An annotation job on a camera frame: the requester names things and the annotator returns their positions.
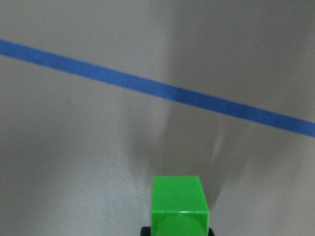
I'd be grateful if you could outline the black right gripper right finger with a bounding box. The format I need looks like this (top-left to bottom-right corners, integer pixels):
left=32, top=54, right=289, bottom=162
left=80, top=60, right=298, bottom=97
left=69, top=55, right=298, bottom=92
left=208, top=228, right=215, bottom=236

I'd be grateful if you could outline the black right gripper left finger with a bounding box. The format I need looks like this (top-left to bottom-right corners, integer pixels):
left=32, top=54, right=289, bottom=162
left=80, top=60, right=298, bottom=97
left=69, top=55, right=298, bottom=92
left=141, top=227, right=151, bottom=236

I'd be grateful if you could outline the green two-stud block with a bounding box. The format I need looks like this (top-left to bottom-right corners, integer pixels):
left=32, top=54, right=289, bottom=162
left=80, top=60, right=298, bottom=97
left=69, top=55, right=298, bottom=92
left=151, top=176, right=210, bottom=236

